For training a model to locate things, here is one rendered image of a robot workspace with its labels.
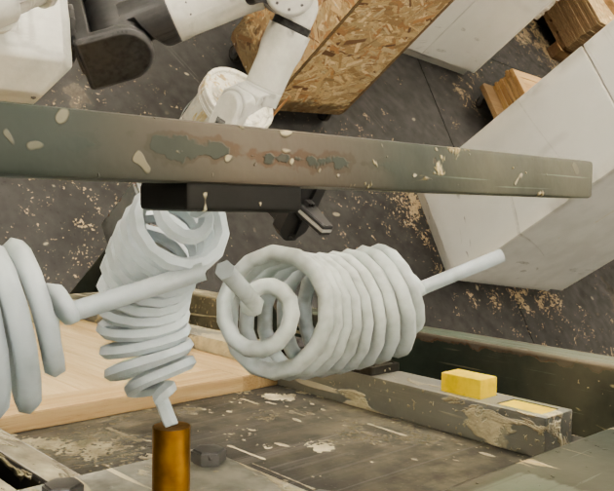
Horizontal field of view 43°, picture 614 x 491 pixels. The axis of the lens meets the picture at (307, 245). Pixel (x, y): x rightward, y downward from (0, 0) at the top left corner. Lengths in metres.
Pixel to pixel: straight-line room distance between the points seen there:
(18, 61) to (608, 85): 2.65
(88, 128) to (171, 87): 3.18
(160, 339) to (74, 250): 2.37
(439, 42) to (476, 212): 1.46
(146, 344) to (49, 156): 0.12
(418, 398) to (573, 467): 0.43
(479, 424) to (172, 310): 0.54
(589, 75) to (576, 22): 3.03
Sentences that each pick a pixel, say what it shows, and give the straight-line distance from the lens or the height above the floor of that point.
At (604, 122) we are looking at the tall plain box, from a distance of 3.41.
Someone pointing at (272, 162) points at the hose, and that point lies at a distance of 0.27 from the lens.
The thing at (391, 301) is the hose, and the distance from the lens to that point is 0.39.
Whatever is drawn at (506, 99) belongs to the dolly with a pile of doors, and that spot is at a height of 0.18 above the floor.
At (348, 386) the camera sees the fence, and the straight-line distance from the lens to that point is 0.93.
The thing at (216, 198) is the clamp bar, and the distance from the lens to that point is 0.26.
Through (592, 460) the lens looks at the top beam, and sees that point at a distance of 0.46.
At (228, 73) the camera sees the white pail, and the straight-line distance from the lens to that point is 3.07.
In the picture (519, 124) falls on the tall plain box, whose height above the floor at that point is 0.68.
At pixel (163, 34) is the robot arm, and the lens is 1.28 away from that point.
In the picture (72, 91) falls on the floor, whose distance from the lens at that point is 3.14.
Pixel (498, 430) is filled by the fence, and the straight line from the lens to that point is 0.81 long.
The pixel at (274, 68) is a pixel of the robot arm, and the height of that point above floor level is 1.42.
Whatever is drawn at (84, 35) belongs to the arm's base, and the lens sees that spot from 1.26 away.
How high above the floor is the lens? 2.12
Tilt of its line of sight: 40 degrees down
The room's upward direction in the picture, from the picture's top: 49 degrees clockwise
